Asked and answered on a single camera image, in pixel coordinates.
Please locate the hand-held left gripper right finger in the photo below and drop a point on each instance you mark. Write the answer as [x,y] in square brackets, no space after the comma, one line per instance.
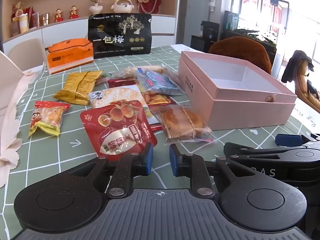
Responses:
[173,161]

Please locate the white chair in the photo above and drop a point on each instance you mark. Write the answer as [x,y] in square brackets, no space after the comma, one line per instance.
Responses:
[25,55]

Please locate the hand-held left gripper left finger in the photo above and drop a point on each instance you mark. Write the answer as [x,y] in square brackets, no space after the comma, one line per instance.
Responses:
[149,158]

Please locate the black appliance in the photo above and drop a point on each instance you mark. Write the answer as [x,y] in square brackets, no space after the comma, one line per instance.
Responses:
[207,35]

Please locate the gold snack packet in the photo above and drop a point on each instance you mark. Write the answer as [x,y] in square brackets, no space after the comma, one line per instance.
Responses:
[87,85]
[67,87]

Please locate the blue white snack packet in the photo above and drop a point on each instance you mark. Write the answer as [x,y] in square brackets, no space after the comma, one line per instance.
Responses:
[160,82]

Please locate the brown fuzzy chair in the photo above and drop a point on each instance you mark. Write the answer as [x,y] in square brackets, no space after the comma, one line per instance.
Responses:
[240,47]

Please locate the red yellow snack packet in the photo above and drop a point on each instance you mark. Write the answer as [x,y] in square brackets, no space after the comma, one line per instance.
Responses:
[47,117]

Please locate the pink lace cloth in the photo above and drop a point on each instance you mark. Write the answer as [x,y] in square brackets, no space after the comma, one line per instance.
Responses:
[12,130]

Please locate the dark jacket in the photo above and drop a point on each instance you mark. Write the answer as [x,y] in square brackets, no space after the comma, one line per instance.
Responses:
[297,65]

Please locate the clear cake packet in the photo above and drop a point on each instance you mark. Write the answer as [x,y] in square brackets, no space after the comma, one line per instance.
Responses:
[180,122]

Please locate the orange tissue pack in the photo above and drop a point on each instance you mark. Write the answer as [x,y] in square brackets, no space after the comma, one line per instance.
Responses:
[67,60]

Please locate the white rice cracker packet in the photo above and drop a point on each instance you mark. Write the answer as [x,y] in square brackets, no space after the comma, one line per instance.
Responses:
[117,93]

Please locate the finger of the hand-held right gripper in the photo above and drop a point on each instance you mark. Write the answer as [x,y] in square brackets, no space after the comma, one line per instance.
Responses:
[290,140]
[262,154]

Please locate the red box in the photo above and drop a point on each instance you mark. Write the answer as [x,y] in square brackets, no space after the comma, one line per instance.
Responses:
[30,16]

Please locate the red egg snack pouch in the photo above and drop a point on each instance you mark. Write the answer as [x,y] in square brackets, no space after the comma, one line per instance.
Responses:
[117,130]

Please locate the red spicy snack packet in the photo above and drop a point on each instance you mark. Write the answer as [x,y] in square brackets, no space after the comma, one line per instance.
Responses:
[157,98]

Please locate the clear oat bar packet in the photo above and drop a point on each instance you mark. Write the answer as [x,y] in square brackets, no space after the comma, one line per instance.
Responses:
[130,71]

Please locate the pink cardboard box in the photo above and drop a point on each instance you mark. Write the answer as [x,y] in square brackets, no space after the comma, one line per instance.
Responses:
[250,112]

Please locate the pale lidded cup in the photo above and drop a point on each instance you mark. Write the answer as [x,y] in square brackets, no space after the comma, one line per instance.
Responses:
[23,23]

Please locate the clear glass cup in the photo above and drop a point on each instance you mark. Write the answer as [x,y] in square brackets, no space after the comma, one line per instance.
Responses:
[45,19]

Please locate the large black snack bag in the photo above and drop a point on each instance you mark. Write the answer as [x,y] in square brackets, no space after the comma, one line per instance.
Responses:
[112,42]

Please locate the red gold figurine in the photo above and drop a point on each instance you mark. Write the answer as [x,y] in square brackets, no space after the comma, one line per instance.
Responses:
[58,16]
[73,12]

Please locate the white wall dispenser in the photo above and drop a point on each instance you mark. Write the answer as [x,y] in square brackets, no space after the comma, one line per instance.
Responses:
[212,1]

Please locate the wooden shelf unit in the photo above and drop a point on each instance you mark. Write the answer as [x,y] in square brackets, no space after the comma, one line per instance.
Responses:
[82,5]

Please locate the green checked tablecloth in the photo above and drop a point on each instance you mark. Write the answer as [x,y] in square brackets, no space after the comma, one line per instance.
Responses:
[62,155]

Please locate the brown jar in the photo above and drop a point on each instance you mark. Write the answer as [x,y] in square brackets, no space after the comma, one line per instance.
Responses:
[15,28]

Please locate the tan chair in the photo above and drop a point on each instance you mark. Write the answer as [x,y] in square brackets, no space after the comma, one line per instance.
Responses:
[306,90]

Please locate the white rabbit teapot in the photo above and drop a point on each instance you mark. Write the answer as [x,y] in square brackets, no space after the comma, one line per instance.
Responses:
[121,5]

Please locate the black framed glass tank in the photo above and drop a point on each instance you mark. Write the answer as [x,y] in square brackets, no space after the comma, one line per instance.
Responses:
[232,20]

